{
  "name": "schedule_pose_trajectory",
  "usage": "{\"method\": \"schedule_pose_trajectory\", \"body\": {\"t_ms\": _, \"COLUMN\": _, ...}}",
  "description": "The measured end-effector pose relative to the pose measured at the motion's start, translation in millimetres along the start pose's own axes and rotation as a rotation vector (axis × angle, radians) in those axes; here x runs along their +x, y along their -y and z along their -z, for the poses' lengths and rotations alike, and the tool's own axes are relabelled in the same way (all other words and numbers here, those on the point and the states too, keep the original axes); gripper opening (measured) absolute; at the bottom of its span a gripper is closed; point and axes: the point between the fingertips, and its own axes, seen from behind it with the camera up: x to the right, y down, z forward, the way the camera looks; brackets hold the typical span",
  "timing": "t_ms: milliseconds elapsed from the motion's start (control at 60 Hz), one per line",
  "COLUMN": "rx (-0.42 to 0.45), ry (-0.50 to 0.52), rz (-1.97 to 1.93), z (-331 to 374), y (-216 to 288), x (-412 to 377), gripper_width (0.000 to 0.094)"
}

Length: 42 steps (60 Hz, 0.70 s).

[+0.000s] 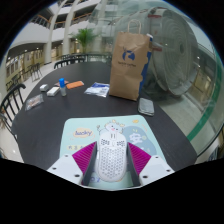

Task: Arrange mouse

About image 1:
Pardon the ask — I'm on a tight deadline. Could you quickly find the green potted palm plant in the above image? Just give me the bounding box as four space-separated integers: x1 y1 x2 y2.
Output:
71 28 98 54

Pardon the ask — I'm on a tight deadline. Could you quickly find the brown flat packet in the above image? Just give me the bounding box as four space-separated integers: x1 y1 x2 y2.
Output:
53 80 70 88

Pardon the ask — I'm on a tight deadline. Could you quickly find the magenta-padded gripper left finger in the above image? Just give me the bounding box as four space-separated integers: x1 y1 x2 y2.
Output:
47 141 98 186

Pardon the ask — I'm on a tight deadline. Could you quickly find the dark grey phone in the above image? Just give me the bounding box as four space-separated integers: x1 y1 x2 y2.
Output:
137 97 156 117

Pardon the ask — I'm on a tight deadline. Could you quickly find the group of dark chairs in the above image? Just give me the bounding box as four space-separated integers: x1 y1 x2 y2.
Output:
53 53 113 70
6 63 43 88

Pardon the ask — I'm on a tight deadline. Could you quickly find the orange flat card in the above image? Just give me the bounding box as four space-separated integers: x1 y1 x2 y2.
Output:
65 80 85 90

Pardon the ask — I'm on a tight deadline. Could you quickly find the white honeycomb computer mouse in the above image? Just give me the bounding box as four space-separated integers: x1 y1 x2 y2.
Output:
94 130 128 183

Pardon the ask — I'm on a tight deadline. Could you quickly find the black slatted chair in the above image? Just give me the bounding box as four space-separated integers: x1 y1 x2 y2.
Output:
0 83 27 135

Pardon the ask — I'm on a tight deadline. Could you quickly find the light green cartoon mouse pad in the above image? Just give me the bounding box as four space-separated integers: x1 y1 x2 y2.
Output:
59 114 168 192

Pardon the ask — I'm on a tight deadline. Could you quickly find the white rectangular box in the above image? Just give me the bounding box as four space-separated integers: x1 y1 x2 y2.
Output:
46 86 61 97

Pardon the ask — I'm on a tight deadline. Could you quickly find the large grey round turbine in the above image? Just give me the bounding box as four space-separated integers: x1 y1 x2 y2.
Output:
123 6 202 98

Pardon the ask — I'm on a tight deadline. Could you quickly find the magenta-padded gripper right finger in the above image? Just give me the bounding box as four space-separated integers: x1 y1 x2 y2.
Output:
126 142 175 187

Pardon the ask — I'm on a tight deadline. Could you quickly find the blue and white packet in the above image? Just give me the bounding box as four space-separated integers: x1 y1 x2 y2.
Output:
83 82 110 98

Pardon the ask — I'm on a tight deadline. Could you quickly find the brown paper bag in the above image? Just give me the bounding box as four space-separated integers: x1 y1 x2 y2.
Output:
108 19 153 102

